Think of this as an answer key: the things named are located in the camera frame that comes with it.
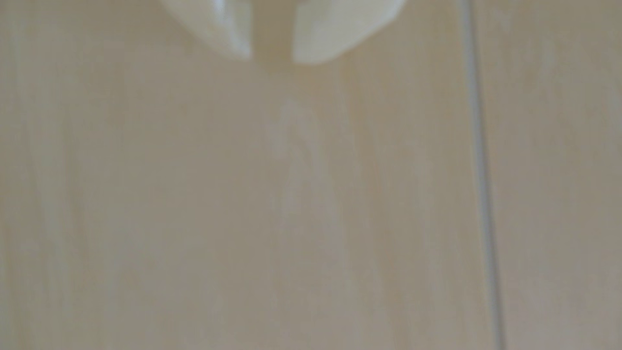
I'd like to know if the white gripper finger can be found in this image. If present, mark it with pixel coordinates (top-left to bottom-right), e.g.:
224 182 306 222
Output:
160 0 254 60
291 0 407 65

